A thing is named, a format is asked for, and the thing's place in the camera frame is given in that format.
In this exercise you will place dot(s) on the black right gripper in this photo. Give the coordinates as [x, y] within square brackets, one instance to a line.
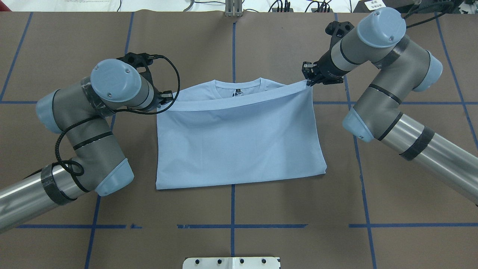
[326, 66]

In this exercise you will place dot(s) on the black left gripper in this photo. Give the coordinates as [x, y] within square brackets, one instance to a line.
[158, 100]

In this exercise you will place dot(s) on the light blue t-shirt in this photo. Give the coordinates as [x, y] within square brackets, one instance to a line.
[219, 133]

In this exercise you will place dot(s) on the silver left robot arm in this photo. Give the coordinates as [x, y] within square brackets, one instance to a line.
[88, 155]

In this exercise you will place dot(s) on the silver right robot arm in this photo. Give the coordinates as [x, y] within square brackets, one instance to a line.
[404, 67]

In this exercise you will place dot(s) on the aluminium frame post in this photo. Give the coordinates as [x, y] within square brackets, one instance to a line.
[233, 8]

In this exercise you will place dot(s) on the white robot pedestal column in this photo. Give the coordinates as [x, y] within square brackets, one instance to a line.
[232, 263]

